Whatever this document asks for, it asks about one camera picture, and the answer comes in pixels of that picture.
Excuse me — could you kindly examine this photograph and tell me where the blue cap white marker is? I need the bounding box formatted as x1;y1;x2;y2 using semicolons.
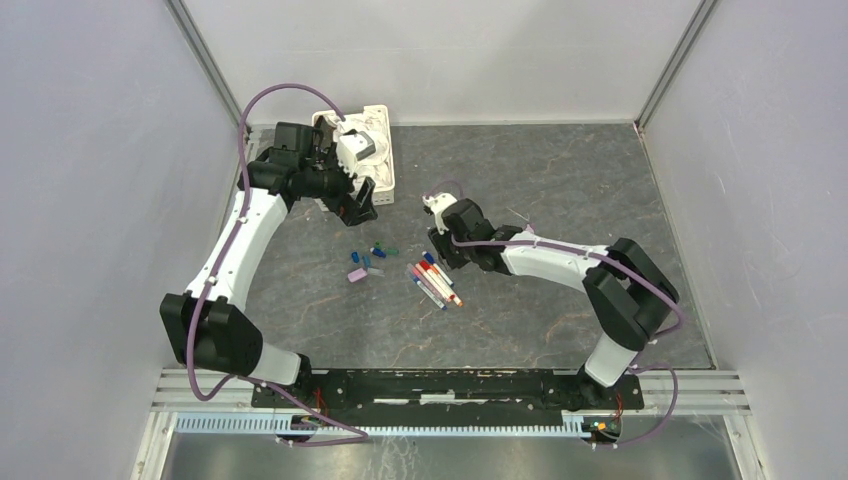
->
422;251;454;287

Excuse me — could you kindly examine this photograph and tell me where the white slotted cable duct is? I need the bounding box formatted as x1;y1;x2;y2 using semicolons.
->
175;412;590;440

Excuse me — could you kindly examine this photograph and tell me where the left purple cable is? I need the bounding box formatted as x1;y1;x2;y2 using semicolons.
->
184;82;372;448

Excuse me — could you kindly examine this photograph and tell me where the pink highlighter cap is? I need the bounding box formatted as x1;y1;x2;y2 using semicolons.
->
347;268;368;283

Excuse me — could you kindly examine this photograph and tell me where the purple cable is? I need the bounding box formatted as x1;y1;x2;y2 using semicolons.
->
423;180;685;450
184;82;372;448

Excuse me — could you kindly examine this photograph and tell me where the red cap white marker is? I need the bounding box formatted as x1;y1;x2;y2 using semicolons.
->
416;261;464;307

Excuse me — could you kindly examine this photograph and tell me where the black mounting base plate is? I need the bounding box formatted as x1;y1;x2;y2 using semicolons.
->
289;368;645;427

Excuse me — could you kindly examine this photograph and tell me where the white crumpled cloth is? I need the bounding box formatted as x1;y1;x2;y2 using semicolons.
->
324;112;391;187

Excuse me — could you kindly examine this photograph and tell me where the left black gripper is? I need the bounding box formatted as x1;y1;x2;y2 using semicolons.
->
300;143;377;227

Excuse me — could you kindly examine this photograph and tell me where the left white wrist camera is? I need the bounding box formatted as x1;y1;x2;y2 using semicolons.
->
336;131;379;178

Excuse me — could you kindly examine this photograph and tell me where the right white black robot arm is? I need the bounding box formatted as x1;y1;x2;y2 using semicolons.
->
422;193;685;408

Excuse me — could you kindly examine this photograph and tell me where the white plastic basket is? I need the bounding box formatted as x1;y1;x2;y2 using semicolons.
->
312;104;395;206

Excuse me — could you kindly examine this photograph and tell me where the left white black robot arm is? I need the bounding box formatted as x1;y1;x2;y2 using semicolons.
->
160;117;391;408

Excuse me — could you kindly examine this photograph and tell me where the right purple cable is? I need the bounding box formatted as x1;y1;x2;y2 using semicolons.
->
423;180;685;450

